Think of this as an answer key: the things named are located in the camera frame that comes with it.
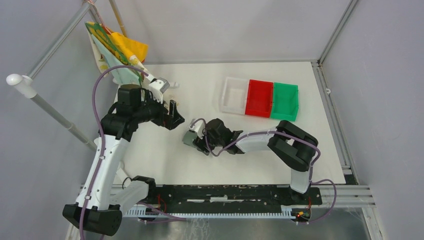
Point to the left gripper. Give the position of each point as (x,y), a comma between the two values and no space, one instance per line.
(164,116)

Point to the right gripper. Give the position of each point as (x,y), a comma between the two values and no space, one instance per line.
(200,143)

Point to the green leather card holder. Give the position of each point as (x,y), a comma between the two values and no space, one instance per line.
(189,137)

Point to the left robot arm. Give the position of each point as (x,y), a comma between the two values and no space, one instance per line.
(95,210)

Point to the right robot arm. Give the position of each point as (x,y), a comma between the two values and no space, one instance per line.
(295,147)

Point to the clear plastic bin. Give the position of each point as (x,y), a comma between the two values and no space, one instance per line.
(234,95)

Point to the red plastic bin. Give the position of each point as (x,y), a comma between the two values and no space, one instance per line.
(259,98)

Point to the patterned cloth bags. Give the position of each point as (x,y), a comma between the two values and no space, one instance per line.
(112,49)

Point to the green plastic bin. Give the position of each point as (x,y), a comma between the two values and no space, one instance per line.
(285,102)

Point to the white pipe pole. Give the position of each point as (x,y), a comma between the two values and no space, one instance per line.
(23,84)

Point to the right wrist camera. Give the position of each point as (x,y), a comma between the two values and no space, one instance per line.
(196,125)

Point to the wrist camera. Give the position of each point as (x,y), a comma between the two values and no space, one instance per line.
(157,87)
(196,125)

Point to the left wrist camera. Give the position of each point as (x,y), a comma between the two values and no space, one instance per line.
(157,87)

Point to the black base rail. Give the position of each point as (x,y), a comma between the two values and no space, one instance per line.
(229,199)

